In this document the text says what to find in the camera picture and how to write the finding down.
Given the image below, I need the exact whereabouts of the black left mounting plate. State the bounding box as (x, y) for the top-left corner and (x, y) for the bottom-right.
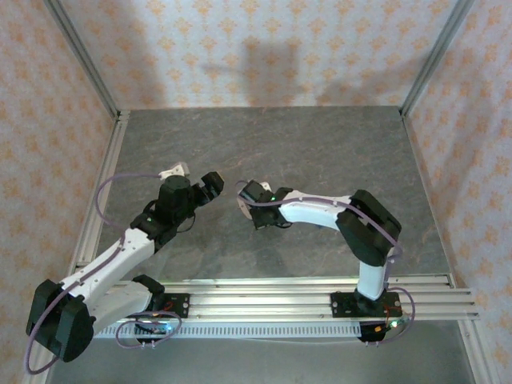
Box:
(154, 293), (191, 320)

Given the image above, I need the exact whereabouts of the black mounting plate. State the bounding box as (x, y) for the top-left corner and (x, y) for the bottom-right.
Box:
(154, 293), (191, 320)
(330, 291), (402, 320)

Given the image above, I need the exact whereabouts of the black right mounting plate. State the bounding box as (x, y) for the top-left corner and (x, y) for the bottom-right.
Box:
(330, 291), (402, 320)

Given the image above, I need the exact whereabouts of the left controller board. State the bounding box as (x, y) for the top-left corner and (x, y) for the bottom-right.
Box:
(134, 319), (179, 346)

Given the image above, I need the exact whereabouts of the controller board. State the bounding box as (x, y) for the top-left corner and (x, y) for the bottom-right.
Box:
(358, 318), (413, 346)
(134, 319), (179, 346)

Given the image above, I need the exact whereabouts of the right controller board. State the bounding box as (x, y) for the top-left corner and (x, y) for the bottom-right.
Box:
(358, 318), (413, 346)

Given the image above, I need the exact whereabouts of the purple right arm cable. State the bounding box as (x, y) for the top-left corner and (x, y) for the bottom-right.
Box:
(234, 179), (417, 347)

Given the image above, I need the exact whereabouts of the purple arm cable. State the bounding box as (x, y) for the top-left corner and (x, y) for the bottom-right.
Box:
(24, 171), (182, 376)
(234, 179), (417, 347)

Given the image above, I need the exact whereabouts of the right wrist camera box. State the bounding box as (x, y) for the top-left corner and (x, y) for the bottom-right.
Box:
(238, 179), (271, 203)

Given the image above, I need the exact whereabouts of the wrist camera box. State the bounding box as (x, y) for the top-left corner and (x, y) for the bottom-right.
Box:
(238, 179), (271, 203)
(158, 161), (192, 180)

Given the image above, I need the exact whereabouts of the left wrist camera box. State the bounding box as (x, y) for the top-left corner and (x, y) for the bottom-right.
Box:
(158, 161), (192, 180)

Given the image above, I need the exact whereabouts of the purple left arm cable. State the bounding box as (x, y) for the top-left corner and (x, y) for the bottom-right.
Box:
(24, 171), (182, 376)

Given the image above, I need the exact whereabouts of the aluminium rail base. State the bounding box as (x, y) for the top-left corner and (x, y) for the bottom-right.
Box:
(42, 274), (480, 322)

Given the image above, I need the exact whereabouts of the white slotted cable duct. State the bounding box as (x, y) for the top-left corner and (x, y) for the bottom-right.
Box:
(59, 322), (362, 340)

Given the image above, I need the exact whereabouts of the aluminium frame post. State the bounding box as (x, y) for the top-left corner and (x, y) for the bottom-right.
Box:
(399, 0), (476, 117)
(42, 0), (121, 119)

